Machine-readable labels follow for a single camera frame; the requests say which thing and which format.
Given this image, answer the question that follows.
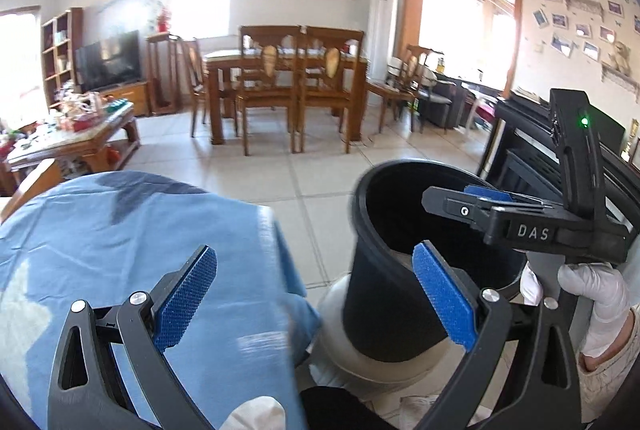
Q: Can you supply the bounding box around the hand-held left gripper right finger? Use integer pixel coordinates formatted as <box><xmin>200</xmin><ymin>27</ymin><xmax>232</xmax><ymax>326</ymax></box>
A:
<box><xmin>411</xmin><ymin>240</ymin><xmax>585</xmax><ymax>430</ymax></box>

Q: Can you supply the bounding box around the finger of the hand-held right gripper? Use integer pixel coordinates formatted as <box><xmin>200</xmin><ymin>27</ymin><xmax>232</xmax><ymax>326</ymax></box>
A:
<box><xmin>421</xmin><ymin>186</ymin><xmax>501</xmax><ymax>232</ymax></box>
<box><xmin>463</xmin><ymin>183</ymin><xmax>547</xmax><ymax>209</ymax></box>

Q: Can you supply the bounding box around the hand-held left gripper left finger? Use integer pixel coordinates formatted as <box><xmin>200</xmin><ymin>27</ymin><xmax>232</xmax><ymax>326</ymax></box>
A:
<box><xmin>46</xmin><ymin>244</ymin><xmax>219</xmax><ymax>430</ymax></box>

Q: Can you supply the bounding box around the black trash bin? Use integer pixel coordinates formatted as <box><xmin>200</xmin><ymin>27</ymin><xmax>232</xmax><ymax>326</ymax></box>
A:
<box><xmin>352</xmin><ymin>160</ymin><xmax>528</xmax><ymax>363</ymax></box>

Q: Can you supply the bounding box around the person's right forearm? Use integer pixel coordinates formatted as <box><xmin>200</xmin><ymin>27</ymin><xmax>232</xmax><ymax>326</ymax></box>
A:
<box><xmin>575</xmin><ymin>305</ymin><xmax>640</xmax><ymax>423</ymax></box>

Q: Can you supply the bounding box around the person's right hand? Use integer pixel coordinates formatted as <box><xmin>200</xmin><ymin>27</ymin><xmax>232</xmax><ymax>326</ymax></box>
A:
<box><xmin>557</xmin><ymin>263</ymin><xmax>632</xmax><ymax>358</ymax></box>

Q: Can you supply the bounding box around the black upright piano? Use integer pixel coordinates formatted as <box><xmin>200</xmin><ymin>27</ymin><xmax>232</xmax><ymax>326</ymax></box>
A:
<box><xmin>477</xmin><ymin>85</ymin><xmax>640</xmax><ymax>231</ymax></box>

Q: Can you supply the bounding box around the blue tablecloth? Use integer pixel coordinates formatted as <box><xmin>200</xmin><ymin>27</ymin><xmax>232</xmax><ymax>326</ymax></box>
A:
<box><xmin>0</xmin><ymin>169</ymin><xmax>321</xmax><ymax>430</ymax></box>

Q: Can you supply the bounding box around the dark sofa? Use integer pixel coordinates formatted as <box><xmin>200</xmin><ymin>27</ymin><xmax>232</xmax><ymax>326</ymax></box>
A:
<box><xmin>425</xmin><ymin>75</ymin><xmax>473</xmax><ymax>133</ymax></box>

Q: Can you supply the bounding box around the white round stand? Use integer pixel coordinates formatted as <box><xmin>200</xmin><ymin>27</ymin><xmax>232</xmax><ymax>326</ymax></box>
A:
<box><xmin>317</xmin><ymin>275</ymin><xmax>466</xmax><ymax>386</ymax></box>

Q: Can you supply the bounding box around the wooden dining chair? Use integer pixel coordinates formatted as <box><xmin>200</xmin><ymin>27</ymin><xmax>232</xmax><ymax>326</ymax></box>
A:
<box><xmin>235</xmin><ymin>25</ymin><xmax>301</xmax><ymax>156</ymax></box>
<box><xmin>180</xmin><ymin>38</ymin><xmax>208</xmax><ymax>138</ymax></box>
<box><xmin>367</xmin><ymin>44</ymin><xmax>433</xmax><ymax>133</ymax></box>
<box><xmin>299</xmin><ymin>26</ymin><xmax>365</xmax><ymax>154</ymax></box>

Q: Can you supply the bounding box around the white cloth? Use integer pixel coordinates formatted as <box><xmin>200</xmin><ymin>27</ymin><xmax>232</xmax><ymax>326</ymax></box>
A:
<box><xmin>220</xmin><ymin>397</ymin><xmax>287</xmax><ymax>430</ymax></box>

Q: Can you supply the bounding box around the toy bear figurine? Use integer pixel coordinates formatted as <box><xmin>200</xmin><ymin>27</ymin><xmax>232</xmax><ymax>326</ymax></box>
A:
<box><xmin>607</xmin><ymin>41</ymin><xmax>632</xmax><ymax>74</ymax></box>

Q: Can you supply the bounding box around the wooden coffee table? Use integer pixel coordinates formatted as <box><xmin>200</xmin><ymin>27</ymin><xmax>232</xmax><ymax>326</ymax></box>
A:
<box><xmin>0</xmin><ymin>103</ymin><xmax>142</xmax><ymax>191</ymax></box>

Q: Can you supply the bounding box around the white standing air conditioner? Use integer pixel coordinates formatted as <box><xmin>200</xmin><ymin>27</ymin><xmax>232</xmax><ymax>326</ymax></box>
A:
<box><xmin>366</xmin><ymin>0</ymin><xmax>400</xmax><ymax>84</ymax></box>

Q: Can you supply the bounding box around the wooden sofa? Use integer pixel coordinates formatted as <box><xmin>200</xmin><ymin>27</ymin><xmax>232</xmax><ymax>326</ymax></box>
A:
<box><xmin>0</xmin><ymin>159</ymin><xmax>63</xmax><ymax>223</ymax></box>

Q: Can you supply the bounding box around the wooden television stand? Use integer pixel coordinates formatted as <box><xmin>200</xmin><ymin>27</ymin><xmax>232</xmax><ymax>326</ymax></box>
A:
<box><xmin>90</xmin><ymin>81</ymin><xmax>151</xmax><ymax>117</ymax></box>

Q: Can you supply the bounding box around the pile of table clutter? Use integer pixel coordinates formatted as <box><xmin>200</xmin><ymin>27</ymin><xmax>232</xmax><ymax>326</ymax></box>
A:
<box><xmin>0</xmin><ymin>88</ymin><xmax>128</xmax><ymax>151</ymax></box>

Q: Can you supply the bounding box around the wooden dining table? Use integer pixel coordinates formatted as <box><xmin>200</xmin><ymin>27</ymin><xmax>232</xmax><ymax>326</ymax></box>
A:
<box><xmin>202</xmin><ymin>50</ymin><xmax>370</xmax><ymax>145</ymax></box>

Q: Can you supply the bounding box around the tall wooden stand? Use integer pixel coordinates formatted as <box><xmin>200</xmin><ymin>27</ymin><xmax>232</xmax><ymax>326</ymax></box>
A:
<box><xmin>145</xmin><ymin>33</ymin><xmax>182</xmax><ymax>116</ymax></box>

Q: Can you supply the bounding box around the black television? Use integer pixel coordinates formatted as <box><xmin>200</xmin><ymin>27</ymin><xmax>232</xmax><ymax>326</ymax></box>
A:
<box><xmin>75</xmin><ymin>30</ymin><xmax>142</xmax><ymax>92</ymax></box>

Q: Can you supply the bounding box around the wooden bookshelf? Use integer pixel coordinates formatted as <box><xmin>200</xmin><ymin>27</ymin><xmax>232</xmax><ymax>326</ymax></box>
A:
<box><xmin>41</xmin><ymin>8</ymin><xmax>83</xmax><ymax>94</ymax></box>

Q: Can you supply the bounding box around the group of wall photos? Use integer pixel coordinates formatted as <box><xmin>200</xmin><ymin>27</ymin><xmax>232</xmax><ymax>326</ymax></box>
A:
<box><xmin>531</xmin><ymin>0</ymin><xmax>640</xmax><ymax>61</ymax></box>

